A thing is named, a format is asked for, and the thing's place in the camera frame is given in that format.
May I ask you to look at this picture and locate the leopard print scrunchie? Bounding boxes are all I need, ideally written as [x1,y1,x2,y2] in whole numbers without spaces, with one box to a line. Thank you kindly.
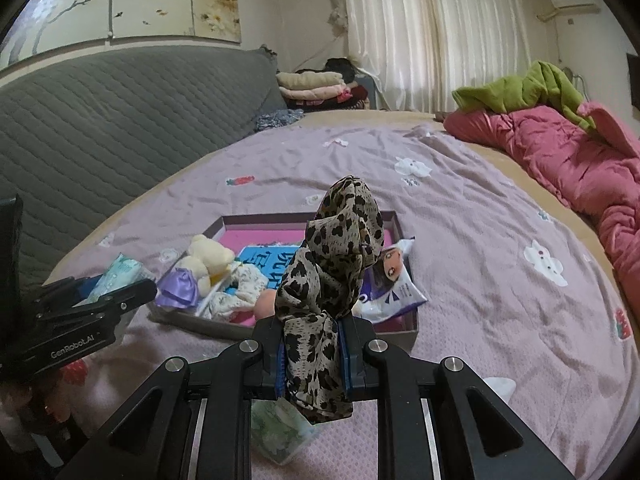
[275,175,386,423]

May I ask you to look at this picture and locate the green blanket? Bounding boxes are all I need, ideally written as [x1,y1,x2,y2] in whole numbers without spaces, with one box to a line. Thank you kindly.
[452,60,598,133]

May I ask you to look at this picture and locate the white floral scrunchie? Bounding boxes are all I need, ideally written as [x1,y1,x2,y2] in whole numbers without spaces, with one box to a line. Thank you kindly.
[202,262,271,323]

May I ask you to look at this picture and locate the grey quilted headboard cover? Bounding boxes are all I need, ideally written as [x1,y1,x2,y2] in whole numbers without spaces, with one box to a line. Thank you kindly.
[0,45,288,281]

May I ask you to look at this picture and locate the plush bear purple dress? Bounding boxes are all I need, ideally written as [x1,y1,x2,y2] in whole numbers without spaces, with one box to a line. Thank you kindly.
[155,234,236,311]

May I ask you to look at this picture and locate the white curtain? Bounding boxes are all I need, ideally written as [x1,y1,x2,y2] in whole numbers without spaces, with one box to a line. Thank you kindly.
[339,0,533,113]

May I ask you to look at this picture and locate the metal rack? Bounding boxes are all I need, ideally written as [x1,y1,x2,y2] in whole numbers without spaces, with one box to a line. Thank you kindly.
[562,67,586,96]

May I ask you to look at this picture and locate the dark cardboard box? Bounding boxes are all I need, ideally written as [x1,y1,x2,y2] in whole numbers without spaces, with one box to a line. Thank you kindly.
[147,210,421,356]

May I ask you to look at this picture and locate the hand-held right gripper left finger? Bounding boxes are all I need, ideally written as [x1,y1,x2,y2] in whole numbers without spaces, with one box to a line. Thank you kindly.
[52,317,288,480]

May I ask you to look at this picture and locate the black wall television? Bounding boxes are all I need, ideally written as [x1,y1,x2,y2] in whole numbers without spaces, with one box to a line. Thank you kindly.
[627,52,640,103]

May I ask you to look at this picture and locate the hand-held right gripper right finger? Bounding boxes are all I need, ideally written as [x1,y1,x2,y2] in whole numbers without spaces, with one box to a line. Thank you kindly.
[340,312,576,480]

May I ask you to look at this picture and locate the beige folded cloth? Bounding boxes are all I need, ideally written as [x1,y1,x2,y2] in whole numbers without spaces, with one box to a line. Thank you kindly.
[276,71,345,92]

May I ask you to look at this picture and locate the floral wall painting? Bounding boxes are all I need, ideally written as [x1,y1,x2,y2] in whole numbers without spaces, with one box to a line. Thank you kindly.
[0,0,241,63]

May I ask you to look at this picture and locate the purple cartoon eye mask packet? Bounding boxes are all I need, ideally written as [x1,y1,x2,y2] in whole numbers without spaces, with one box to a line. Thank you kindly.
[357,236,429,323]

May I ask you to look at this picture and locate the pink quilt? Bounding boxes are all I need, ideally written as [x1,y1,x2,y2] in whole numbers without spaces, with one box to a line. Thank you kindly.
[444,101,640,318]

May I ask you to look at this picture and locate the dark red clothes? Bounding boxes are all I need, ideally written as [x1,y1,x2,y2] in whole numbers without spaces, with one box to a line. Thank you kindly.
[340,85,369,109]

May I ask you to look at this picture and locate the pink book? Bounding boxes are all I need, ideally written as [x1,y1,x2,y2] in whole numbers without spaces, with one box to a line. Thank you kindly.
[220,229,321,326]

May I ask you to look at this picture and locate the pink folded cloth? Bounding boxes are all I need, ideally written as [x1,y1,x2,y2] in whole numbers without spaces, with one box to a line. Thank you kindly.
[280,85,351,104]

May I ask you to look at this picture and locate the grey chair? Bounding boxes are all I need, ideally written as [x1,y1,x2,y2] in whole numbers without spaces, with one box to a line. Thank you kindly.
[357,72,382,111]

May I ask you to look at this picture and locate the black cloth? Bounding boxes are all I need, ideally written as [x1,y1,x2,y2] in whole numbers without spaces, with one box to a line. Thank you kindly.
[325,58,357,81]

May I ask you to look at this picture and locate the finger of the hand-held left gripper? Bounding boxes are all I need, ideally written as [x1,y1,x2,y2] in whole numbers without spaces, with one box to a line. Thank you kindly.
[75,279,158,323]
[30,275,101,312]

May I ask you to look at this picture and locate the white clear packet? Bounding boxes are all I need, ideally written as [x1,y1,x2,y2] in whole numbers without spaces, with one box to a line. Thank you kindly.
[250,399,321,466]

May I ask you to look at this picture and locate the beige egg makeup sponge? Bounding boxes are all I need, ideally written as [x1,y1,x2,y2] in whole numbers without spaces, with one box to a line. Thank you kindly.
[252,290,278,322]

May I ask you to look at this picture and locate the blue patterned cloth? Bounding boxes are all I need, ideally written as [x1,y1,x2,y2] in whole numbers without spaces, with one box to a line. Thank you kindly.
[255,108,305,133]

